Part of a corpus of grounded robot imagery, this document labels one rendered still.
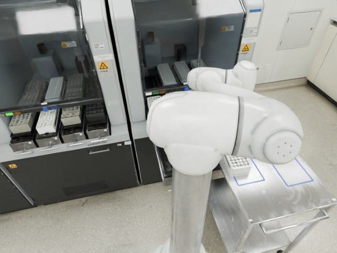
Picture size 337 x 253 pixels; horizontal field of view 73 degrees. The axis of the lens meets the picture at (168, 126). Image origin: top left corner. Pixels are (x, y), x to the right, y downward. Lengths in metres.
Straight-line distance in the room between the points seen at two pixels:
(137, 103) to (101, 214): 1.02
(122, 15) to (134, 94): 0.47
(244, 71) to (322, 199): 0.71
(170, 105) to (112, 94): 1.01
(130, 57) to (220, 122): 0.97
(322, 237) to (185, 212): 1.69
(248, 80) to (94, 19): 0.78
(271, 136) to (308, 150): 2.31
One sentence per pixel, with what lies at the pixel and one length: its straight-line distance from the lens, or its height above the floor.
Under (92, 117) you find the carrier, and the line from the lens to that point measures 1.55.
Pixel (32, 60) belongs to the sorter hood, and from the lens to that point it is 1.39.
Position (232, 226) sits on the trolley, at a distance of 1.70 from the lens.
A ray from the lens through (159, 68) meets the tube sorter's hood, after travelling 1.38.
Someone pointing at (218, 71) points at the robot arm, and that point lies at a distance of 1.01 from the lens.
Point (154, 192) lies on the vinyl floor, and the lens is 2.11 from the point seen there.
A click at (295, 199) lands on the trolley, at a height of 0.82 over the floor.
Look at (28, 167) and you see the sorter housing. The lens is 1.83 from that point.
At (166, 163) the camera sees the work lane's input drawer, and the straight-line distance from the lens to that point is 1.26.
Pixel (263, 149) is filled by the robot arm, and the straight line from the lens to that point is 0.45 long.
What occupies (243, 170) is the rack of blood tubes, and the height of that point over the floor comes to 0.86.
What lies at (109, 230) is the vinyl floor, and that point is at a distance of 2.01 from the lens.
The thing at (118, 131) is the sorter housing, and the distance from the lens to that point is 1.58.
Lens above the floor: 1.80
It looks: 43 degrees down
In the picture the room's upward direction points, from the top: 2 degrees counter-clockwise
